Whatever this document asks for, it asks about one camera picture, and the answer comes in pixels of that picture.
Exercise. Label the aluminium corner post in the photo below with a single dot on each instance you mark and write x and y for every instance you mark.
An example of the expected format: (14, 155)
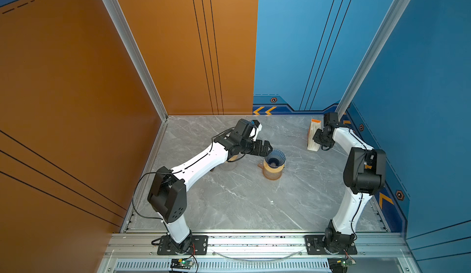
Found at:
(383, 33)
(127, 38)

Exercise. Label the blue glass ribbed dripper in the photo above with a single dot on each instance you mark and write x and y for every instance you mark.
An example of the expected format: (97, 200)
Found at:
(275, 159)

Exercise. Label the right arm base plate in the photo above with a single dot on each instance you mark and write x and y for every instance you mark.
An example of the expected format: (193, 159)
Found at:
(316, 244)

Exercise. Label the green circuit board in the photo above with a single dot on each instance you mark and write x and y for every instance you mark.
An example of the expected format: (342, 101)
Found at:
(182, 264)
(340, 265)

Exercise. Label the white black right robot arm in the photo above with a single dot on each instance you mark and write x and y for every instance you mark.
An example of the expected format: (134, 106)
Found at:
(364, 176)

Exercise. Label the green circuit board left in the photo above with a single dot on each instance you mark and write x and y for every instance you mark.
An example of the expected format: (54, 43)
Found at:
(182, 264)

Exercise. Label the aluminium corner post right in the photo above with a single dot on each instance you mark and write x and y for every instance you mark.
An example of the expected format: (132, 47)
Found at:
(383, 33)

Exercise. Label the orange glass pitcher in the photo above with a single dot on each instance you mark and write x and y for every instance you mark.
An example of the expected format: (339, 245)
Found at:
(272, 177)

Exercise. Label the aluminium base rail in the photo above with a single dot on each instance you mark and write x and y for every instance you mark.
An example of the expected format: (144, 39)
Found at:
(257, 252)

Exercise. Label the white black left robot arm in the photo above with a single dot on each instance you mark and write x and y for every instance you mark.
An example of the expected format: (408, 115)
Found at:
(168, 192)

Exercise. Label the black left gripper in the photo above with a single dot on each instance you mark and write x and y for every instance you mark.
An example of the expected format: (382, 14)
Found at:
(264, 151)

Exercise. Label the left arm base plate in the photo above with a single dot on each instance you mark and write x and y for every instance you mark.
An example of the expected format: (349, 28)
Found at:
(192, 245)

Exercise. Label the green circuit board right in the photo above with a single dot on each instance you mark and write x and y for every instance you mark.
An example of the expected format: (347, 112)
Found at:
(340, 265)

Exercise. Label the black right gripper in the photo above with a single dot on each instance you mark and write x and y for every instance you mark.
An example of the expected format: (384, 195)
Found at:
(316, 137)

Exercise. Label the aluminium corner post left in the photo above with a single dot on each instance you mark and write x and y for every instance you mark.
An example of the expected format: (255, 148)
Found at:
(127, 38)

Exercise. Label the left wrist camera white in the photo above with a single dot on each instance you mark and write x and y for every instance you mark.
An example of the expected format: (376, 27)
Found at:
(256, 128)

